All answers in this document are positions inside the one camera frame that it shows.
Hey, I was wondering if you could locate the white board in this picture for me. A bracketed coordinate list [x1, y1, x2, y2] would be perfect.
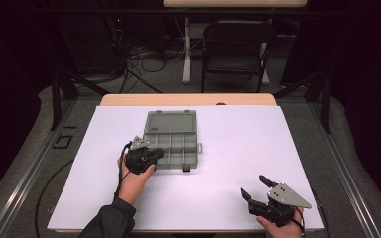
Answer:
[47, 104, 325, 232]

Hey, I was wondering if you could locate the bundle of floor cables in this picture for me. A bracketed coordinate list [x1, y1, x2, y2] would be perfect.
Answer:
[117, 41, 182, 95]

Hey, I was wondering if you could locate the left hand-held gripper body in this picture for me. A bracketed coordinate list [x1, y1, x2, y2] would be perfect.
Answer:
[124, 135, 157, 176]

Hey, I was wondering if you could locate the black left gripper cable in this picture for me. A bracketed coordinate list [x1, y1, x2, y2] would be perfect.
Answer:
[113, 140, 133, 200]

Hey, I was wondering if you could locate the aluminium floor rail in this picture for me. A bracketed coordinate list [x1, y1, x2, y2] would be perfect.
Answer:
[0, 98, 77, 238]
[307, 98, 381, 238]

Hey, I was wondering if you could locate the grey plastic compartment box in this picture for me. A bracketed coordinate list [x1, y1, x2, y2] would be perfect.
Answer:
[140, 109, 204, 173]

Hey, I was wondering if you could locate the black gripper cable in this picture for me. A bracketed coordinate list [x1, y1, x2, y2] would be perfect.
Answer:
[291, 205, 308, 238]
[113, 140, 133, 200]

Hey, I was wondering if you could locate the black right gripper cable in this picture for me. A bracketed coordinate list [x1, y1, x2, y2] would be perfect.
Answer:
[291, 205, 308, 238]

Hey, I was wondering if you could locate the black metal frame stand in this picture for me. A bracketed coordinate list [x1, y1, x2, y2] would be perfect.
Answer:
[50, 69, 111, 132]
[272, 69, 332, 135]

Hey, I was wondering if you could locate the person's right hand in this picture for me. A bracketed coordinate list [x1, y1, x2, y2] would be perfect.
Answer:
[255, 207, 308, 238]

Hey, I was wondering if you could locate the wooden table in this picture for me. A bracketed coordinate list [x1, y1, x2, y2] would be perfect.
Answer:
[99, 92, 278, 107]

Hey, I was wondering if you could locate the black floor cable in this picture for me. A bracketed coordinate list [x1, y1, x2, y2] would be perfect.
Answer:
[34, 159, 75, 238]
[312, 189, 331, 238]

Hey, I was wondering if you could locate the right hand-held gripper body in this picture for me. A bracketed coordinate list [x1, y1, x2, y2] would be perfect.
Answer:
[247, 181, 313, 229]

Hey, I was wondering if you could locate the black folding chair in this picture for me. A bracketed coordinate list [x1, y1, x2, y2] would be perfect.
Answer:
[200, 19, 278, 94]

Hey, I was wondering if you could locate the person's left hand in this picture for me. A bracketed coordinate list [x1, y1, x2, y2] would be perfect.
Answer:
[116, 152, 157, 206]

